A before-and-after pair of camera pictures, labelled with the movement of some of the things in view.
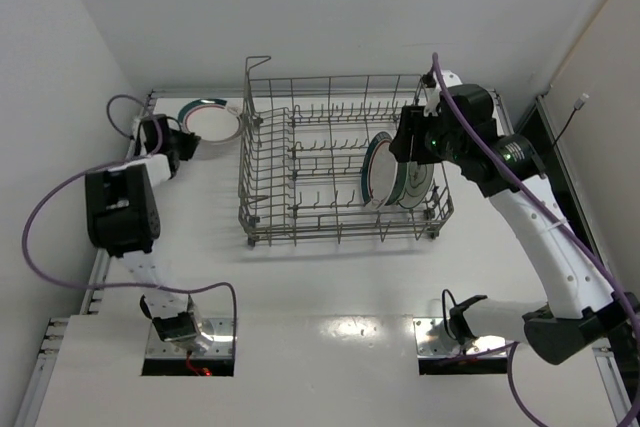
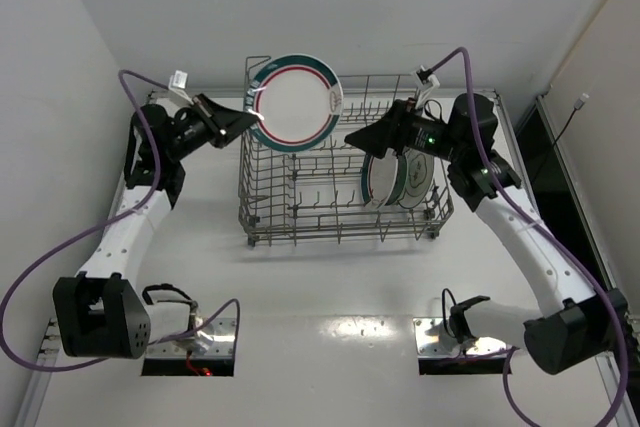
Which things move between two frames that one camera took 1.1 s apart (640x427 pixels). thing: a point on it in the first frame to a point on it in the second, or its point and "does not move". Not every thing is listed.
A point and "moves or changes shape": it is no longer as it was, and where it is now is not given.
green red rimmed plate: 211,120 moves or changes shape
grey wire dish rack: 302,144 does not move
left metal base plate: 221,330 does not move
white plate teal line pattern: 418,179 does not move
